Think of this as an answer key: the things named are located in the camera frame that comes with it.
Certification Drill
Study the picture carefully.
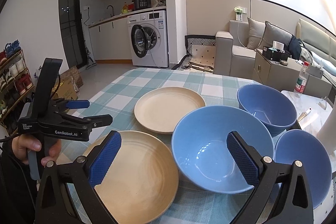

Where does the large cream plate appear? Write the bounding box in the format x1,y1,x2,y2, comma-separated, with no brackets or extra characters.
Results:
94,131,179,223

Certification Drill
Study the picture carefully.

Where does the white kitchen counter cabinet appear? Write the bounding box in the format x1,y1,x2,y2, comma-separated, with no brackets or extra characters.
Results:
89,18,131,63

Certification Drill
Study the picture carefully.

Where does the person's left hand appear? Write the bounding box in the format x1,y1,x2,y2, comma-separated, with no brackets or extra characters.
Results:
11,134,62,166

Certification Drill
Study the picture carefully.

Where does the cardboard box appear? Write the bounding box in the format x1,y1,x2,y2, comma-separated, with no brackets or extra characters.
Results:
51,76,78,100

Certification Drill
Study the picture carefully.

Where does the shoe rack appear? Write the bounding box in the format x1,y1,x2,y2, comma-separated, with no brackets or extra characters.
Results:
1,40,35,127

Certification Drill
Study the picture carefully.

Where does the right blue bowl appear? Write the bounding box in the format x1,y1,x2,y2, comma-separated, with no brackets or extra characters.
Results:
274,130,332,209

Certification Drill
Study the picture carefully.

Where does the far blue bowl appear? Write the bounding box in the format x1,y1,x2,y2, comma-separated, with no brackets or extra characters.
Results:
237,84,297,136

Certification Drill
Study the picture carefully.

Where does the teal checked tablecloth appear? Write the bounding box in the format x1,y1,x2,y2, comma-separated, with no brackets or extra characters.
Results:
58,68,253,223

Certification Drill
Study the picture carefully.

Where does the large blue bowl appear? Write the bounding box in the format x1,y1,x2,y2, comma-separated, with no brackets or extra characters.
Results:
171,106,274,194

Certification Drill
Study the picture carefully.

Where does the white washing machine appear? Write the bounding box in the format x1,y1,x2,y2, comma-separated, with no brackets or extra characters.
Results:
127,10,169,68

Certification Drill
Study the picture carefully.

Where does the clear water bottle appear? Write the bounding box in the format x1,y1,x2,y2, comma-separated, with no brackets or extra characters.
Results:
294,61,309,97

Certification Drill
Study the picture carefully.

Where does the black refrigerator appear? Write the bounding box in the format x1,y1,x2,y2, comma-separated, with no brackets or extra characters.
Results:
59,0,88,69

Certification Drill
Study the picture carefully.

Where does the black pressure cooker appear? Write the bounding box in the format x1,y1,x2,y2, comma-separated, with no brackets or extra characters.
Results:
132,0,152,11

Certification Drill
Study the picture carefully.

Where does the beige side cabinet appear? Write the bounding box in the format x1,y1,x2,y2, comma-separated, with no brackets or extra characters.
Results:
252,50,331,98

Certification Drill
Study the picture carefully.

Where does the grey sofa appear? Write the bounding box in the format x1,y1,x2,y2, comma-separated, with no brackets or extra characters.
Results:
214,18,335,79

